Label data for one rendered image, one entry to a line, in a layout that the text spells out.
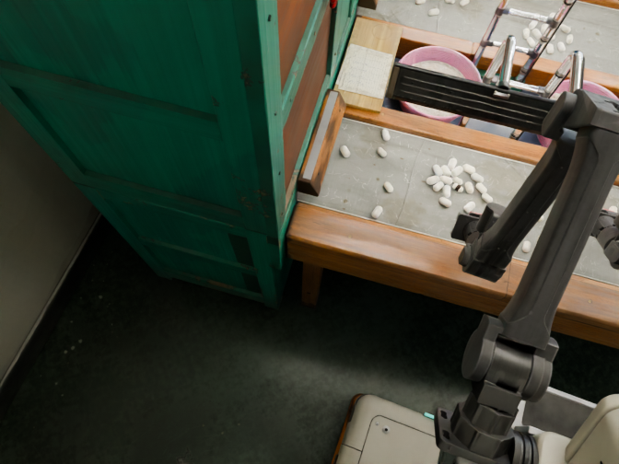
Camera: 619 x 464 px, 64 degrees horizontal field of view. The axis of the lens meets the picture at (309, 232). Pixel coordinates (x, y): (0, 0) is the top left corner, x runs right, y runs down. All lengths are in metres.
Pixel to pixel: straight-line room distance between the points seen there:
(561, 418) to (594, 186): 0.47
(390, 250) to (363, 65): 0.59
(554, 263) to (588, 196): 0.10
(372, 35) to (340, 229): 0.66
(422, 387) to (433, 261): 0.82
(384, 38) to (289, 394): 1.31
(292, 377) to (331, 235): 0.82
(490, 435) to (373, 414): 0.96
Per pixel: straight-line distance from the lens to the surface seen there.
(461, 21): 1.82
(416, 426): 1.74
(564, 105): 0.81
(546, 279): 0.74
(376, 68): 1.58
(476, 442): 0.79
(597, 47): 1.93
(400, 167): 1.44
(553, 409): 1.04
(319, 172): 1.29
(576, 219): 0.74
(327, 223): 1.31
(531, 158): 1.55
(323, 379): 1.98
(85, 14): 0.78
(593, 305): 1.45
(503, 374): 0.77
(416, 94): 1.17
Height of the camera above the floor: 1.97
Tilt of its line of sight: 68 degrees down
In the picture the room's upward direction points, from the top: 4 degrees clockwise
